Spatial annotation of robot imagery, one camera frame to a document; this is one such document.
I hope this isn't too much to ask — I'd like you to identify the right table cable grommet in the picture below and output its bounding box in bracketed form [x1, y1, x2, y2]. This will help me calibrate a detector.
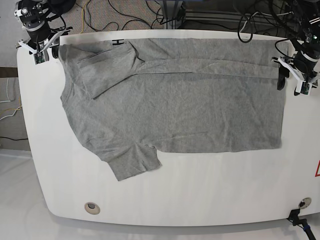
[298, 197, 312, 209]

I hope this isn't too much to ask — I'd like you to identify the left table cable grommet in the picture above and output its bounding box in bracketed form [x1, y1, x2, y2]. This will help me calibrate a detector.
[84, 202, 101, 215]

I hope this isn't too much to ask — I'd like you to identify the yellow floor cable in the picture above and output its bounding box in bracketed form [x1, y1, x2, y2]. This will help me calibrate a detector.
[79, 0, 92, 34]

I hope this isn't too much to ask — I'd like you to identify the aluminium frame rail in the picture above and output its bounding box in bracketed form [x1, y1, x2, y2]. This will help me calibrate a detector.
[185, 9, 241, 23]

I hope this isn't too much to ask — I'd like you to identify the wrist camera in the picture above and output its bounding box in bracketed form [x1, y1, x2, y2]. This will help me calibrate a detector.
[33, 50, 49, 65]
[296, 80, 312, 96]

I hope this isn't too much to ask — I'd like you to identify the table cable grommet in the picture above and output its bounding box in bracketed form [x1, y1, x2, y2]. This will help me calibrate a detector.
[298, 197, 312, 209]
[84, 202, 101, 215]

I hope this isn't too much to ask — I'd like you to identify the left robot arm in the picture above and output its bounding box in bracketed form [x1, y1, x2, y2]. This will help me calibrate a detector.
[268, 0, 320, 96]

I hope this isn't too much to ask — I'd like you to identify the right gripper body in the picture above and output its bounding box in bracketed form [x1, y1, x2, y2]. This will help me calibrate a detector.
[15, 25, 73, 54]

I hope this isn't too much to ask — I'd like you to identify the grey metal stand post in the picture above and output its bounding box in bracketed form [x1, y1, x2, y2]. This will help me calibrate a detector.
[159, 0, 186, 30]

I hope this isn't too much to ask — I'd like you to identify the black clamp with cable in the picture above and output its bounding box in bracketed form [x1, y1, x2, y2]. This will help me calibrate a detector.
[287, 209, 316, 240]

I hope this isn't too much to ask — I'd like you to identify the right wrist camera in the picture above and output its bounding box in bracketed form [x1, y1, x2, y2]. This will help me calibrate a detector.
[33, 50, 49, 65]

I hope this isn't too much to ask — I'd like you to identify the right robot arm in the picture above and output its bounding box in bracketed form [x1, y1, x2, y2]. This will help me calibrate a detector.
[14, 0, 76, 65]

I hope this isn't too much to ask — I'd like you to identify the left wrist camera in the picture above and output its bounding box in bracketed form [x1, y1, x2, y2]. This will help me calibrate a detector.
[296, 80, 312, 96]

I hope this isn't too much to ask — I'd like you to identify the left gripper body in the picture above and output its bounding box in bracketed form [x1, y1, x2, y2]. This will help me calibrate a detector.
[271, 51, 320, 87]

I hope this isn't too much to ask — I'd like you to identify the grey t-shirt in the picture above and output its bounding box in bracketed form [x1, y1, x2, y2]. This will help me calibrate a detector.
[58, 38, 285, 181]

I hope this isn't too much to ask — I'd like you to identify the red warning triangle sticker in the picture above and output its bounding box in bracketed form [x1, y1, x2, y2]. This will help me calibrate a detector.
[315, 161, 320, 177]

